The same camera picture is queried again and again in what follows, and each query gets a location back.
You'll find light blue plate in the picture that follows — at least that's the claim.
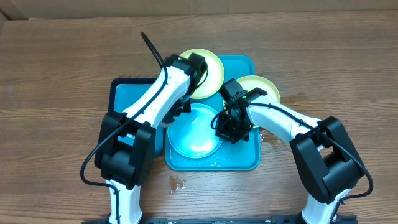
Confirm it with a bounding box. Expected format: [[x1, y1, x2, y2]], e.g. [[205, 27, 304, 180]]
[[167, 103, 222, 159]]

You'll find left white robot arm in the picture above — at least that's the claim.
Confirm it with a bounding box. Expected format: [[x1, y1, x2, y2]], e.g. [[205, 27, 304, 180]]
[[94, 53, 208, 223]]

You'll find large teal serving tray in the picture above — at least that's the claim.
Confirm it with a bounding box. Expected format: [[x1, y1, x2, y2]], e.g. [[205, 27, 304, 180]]
[[164, 55, 261, 172]]

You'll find small dark water tray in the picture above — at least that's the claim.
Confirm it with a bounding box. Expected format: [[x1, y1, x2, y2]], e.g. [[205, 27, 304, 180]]
[[108, 78, 165, 157]]

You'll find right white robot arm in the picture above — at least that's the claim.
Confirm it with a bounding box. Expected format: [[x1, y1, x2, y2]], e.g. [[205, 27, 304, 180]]
[[211, 87, 366, 223]]

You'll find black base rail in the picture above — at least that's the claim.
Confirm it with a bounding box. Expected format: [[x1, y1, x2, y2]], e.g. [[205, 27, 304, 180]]
[[81, 215, 358, 224]]

